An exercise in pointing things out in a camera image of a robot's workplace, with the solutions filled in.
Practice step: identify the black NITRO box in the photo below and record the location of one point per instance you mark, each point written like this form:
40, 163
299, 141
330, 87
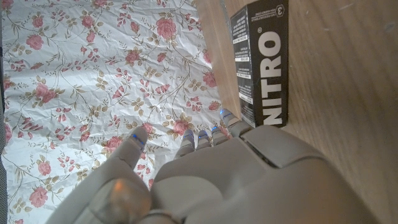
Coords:
270, 62

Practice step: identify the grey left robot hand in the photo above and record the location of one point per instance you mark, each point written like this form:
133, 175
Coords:
236, 180

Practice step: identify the floral backdrop cloth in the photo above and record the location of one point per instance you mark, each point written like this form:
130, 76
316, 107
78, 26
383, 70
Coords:
77, 77

